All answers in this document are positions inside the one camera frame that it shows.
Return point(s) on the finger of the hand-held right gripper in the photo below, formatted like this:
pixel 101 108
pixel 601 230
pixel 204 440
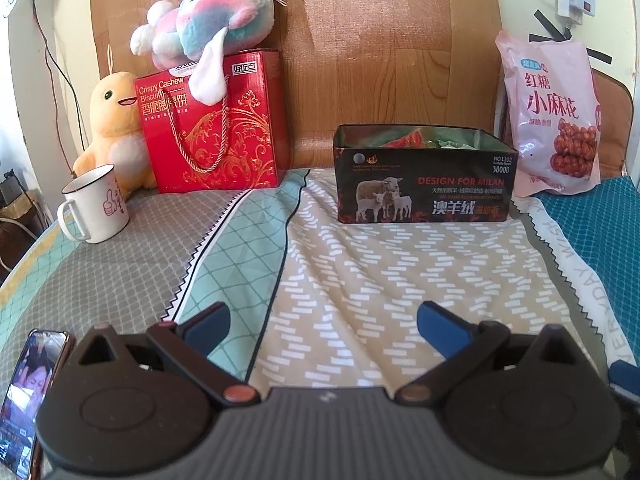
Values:
pixel 625 377

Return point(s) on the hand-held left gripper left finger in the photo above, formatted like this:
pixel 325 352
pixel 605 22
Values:
pixel 207 320

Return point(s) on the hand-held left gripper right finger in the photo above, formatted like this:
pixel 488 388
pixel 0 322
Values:
pixel 442 322

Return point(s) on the black printed box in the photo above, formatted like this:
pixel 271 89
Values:
pixel 450 195

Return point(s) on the light green snack packet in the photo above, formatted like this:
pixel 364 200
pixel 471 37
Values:
pixel 450 143

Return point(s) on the red snack packet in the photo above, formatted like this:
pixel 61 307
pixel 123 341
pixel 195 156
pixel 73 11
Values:
pixel 410 140

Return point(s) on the patterned bedsheet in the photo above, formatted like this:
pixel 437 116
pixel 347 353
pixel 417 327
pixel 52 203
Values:
pixel 350 285

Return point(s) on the white enamel mug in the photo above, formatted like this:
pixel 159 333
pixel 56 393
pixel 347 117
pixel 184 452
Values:
pixel 100 210

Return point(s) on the teal patterned mat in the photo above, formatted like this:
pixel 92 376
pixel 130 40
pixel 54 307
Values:
pixel 600 225

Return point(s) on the red gift box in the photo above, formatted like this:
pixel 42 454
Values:
pixel 250 135

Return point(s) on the smartphone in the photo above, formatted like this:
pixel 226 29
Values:
pixel 30 400

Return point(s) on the yellow duck plush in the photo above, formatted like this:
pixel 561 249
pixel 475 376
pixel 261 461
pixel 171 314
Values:
pixel 110 125

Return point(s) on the pink snack bag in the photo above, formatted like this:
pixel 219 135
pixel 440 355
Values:
pixel 550 100

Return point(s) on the wooden headboard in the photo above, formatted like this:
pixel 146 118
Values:
pixel 375 35

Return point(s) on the pastel plush toy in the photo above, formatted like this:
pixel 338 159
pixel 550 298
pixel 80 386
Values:
pixel 215 15

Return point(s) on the black tape strip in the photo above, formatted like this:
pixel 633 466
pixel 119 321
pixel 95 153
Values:
pixel 552 35
pixel 600 56

